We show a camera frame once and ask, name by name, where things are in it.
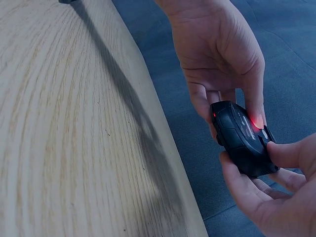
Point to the person's left hand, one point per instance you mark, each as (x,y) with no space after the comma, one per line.
(209,49)

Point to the person's right hand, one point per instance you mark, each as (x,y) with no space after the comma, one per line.
(291,212)

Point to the black computer mouse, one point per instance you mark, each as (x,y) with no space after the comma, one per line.
(238,140)

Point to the small black object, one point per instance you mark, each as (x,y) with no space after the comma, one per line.
(67,1)

